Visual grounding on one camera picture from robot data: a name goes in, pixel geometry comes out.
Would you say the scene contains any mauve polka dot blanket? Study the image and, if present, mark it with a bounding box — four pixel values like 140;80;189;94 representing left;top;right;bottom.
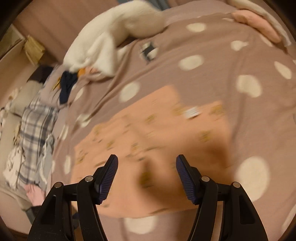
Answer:
40;0;296;241

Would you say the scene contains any pink garment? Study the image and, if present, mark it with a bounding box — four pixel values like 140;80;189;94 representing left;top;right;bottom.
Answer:
24;184;47;207

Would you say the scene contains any pink folded cloth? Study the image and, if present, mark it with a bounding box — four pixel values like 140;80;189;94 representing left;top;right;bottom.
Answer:
231;10;282;43

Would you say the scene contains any navy garment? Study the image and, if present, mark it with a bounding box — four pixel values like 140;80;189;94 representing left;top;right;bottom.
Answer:
59;71;80;105

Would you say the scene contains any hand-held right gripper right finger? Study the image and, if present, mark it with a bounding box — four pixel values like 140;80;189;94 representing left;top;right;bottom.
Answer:
175;155;270;241

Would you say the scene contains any white fleece garment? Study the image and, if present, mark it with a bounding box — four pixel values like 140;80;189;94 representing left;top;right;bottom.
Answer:
63;0;167;77

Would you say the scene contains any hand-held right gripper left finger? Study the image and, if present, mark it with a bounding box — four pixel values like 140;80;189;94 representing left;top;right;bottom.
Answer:
27;154;119;241

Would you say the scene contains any mauve pillow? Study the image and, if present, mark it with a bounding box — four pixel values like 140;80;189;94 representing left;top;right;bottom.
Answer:
39;65;70;109

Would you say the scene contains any dark brown pillow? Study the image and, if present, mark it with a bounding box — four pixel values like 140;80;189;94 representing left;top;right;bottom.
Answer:
27;65;56;84

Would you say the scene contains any white clothes pile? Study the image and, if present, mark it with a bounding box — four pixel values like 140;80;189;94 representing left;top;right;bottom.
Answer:
2;148;26;183

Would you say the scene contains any beige patterned cloth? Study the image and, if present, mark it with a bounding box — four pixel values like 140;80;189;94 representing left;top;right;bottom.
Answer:
13;125;26;145

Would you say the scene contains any peach cartoon print shirt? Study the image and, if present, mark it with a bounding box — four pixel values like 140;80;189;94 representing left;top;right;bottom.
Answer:
70;85;232;219

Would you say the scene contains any grey bed frame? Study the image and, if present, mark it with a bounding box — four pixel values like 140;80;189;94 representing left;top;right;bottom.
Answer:
22;204;42;225

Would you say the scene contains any grey plaid pillow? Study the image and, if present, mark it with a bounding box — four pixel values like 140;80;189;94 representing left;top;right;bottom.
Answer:
7;95;59;188

